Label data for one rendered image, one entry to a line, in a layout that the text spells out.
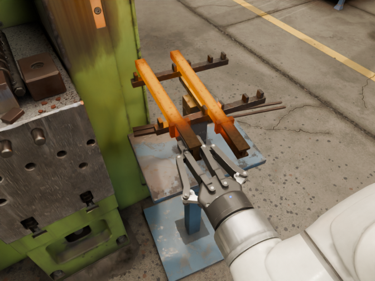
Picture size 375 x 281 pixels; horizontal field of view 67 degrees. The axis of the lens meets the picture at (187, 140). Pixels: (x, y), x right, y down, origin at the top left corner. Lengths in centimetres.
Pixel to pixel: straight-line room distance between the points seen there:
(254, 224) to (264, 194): 126
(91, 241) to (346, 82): 222
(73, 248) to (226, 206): 104
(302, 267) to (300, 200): 134
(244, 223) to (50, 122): 56
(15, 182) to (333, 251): 80
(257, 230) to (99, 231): 104
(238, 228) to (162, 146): 61
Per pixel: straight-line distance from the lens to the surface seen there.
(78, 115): 82
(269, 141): 196
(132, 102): 114
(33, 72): 84
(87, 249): 140
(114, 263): 151
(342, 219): 40
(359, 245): 37
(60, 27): 92
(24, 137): 83
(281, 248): 42
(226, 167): 55
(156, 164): 95
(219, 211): 46
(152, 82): 75
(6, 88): 81
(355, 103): 250
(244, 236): 43
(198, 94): 77
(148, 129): 104
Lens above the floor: 139
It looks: 47 degrees down
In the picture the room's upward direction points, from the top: straight up
